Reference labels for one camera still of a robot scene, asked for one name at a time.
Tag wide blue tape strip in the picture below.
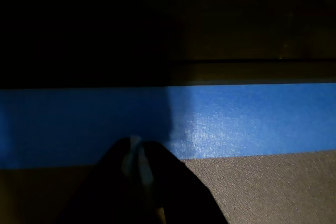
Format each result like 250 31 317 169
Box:
0 83 336 170

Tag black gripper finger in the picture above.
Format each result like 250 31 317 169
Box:
60 136 158 224
141 141 219 224

